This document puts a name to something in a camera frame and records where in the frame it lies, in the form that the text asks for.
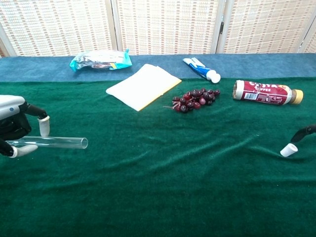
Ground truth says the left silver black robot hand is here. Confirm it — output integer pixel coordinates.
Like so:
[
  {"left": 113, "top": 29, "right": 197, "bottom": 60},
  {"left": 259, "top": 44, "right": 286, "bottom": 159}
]
[{"left": 0, "top": 95, "right": 51, "bottom": 158}]

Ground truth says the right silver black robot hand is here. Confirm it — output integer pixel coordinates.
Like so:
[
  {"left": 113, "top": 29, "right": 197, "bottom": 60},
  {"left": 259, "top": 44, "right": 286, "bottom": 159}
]
[{"left": 290, "top": 124, "right": 316, "bottom": 143}]

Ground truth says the white tube cap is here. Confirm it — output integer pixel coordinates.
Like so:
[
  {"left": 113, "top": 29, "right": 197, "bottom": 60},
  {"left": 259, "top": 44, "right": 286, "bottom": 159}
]
[{"left": 279, "top": 143, "right": 298, "bottom": 158}]

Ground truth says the transparent glass test tube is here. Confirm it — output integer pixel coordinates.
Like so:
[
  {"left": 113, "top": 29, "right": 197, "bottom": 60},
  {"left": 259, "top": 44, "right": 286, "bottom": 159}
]
[{"left": 6, "top": 135, "right": 89, "bottom": 150}]

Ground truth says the blue white toothpaste tube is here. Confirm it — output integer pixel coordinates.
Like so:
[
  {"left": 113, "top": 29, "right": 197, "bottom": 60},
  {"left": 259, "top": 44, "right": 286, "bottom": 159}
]
[{"left": 182, "top": 57, "right": 222, "bottom": 84}]

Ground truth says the blue table cloth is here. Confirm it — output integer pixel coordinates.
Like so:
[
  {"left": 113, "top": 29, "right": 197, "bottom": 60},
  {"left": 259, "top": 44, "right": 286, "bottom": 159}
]
[{"left": 0, "top": 52, "right": 316, "bottom": 83}]

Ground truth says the red Costa coffee bottle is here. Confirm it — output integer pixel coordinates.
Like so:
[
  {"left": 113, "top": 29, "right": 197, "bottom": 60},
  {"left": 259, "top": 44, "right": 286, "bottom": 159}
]
[{"left": 232, "top": 79, "right": 304, "bottom": 106}]

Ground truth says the woven bamboo screen panel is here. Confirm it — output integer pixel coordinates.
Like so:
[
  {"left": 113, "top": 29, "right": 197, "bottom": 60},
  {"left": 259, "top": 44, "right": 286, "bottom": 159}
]
[
  {"left": 216, "top": 0, "right": 316, "bottom": 54},
  {"left": 0, "top": 0, "right": 118, "bottom": 58},
  {"left": 299, "top": 23, "right": 316, "bottom": 54},
  {"left": 110, "top": 0, "right": 227, "bottom": 56}
]

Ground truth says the teal snack packet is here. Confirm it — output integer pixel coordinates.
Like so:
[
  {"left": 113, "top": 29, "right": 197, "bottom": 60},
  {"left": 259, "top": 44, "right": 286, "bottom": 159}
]
[{"left": 69, "top": 48, "right": 133, "bottom": 72}]

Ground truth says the bunch of red grapes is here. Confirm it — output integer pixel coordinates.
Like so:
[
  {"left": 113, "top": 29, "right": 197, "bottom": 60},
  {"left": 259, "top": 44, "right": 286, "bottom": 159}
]
[{"left": 162, "top": 88, "right": 221, "bottom": 114}]

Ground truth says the white yellow paper pad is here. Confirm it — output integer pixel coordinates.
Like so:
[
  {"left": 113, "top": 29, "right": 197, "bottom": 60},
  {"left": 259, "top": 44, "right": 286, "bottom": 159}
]
[{"left": 105, "top": 63, "right": 183, "bottom": 112}]

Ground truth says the green velvet table cloth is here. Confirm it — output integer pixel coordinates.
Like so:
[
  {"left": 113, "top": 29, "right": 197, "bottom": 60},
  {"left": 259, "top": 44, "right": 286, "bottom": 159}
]
[{"left": 0, "top": 77, "right": 316, "bottom": 237}]

